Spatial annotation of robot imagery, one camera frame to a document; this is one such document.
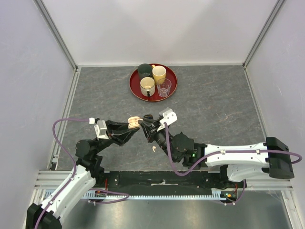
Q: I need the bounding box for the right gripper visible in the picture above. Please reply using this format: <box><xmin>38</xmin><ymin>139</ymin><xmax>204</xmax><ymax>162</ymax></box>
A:
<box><xmin>139</xmin><ymin>118</ymin><xmax>177</xmax><ymax>163</ymax></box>

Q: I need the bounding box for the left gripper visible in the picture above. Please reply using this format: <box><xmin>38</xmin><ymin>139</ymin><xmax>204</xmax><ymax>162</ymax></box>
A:
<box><xmin>93</xmin><ymin>119</ymin><xmax>140</xmax><ymax>155</ymax></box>

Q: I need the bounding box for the cream earbud charging case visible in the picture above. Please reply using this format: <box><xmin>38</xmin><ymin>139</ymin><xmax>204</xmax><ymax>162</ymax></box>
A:
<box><xmin>127</xmin><ymin>116</ymin><xmax>143</xmax><ymax>129</ymax></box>

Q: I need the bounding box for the black earbud charging case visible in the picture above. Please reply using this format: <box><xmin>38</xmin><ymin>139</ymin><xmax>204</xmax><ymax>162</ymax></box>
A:
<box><xmin>144</xmin><ymin>114</ymin><xmax>153</xmax><ymax>119</ymax></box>

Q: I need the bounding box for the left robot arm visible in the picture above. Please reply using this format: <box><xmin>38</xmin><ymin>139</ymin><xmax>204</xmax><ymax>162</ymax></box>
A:
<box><xmin>25</xmin><ymin>118</ymin><xmax>140</xmax><ymax>229</ymax></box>

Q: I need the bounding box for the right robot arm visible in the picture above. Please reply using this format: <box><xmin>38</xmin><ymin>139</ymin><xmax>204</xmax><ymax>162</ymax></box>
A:
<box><xmin>139</xmin><ymin>118</ymin><xmax>295</xmax><ymax>188</ymax></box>

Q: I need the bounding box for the clear glass tumbler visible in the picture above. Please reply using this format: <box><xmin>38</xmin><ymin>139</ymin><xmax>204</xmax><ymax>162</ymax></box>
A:
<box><xmin>157</xmin><ymin>78</ymin><xmax>172</xmax><ymax>98</ymax></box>

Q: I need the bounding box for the red round tray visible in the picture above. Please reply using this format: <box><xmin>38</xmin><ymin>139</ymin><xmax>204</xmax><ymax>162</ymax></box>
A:
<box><xmin>129</xmin><ymin>63</ymin><xmax>178</xmax><ymax>102</ymax></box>

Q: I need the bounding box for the yellow mug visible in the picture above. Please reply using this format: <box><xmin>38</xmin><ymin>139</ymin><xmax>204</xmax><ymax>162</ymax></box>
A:
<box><xmin>152</xmin><ymin>65</ymin><xmax>166</xmax><ymax>84</ymax></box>

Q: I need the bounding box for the dark green mug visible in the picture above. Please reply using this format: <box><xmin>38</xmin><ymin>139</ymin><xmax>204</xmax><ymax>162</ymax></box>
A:
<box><xmin>137</xmin><ymin>63</ymin><xmax>153</xmax><ymax>79</ymax></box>

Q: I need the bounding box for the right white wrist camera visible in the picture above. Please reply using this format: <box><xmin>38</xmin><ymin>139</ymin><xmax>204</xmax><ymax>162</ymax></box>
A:
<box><xmin>157</xmin><ymin>108</ymin><xmax>178</xmax><ymax>132</ymax></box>

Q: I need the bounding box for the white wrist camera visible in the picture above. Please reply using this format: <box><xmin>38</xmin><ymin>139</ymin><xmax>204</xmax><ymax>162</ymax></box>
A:
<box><xmin>94</xmin><ymin>120</ymin><xmax>109</xmax><ymax>140</ymax></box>
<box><xmin>157</xmin><ymin>108</ymin><xmax>178</xmax><ymax>132</ymax></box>

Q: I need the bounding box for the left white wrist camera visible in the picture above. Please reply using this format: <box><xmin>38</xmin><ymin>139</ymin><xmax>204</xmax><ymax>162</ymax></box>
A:
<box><xmin>94</xmin><ymin>120</ymin><xmax>109</xmax><ymax>140</ymax></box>

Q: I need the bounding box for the cream mug black handle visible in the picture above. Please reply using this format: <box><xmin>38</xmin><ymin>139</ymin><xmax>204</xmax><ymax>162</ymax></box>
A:
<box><xmin>140</xmin><ymin>77</ymin><xmax>155</xmax><ymax>97</ymax></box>

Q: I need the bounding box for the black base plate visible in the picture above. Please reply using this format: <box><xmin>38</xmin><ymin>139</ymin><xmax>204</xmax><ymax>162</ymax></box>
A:
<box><xmin>95</xmin><ymin>171</ymin><xmax>244</xmax><ymax>195</ymax></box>

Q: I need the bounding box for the slotted cable duct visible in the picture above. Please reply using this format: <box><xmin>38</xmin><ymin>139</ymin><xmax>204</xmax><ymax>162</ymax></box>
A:
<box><xmin>81</xmin><ymin>190</ymin><xmax>237</xmax><ymax>201</ymax></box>

